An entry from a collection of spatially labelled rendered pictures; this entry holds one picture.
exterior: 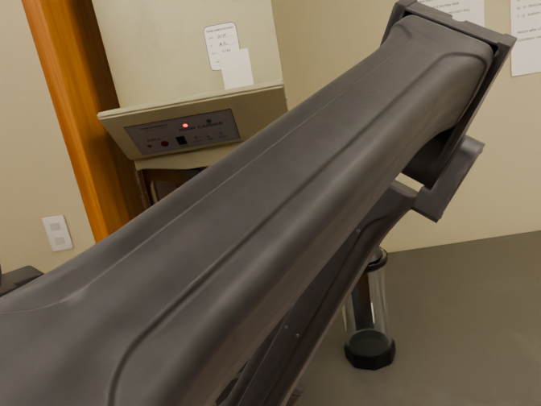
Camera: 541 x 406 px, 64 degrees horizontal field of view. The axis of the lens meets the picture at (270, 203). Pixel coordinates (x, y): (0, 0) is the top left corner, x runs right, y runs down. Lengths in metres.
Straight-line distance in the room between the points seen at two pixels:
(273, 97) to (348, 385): 0.55
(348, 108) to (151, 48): 0.72
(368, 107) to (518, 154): 1.30
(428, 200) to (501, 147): 1.11
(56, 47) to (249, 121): 0.35
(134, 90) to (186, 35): 0.14
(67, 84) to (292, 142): 0.72
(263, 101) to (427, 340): 0.60
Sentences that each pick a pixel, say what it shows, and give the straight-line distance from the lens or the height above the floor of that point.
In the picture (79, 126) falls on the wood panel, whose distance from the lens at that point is 0.85.
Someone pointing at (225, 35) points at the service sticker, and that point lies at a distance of 0.85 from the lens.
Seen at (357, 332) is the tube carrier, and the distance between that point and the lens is 0.89.
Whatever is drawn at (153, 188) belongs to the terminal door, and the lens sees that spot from 0.87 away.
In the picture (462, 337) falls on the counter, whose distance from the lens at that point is 1.02.
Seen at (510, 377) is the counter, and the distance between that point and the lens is 0.93.
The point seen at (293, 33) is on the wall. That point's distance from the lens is 1.28.
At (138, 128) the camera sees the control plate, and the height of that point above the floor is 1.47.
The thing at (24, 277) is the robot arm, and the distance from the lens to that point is 0.72.
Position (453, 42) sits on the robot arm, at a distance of 0.28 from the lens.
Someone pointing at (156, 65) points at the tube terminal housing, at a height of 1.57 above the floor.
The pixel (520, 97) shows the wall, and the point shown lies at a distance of 1.45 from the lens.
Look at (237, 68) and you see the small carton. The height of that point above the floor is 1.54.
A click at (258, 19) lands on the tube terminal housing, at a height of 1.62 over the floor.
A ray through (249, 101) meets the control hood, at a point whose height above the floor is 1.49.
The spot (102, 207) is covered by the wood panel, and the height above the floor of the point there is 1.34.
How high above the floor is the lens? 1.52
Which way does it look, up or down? 16 degrees down
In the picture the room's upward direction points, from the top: 10 degrees counter-clockwise
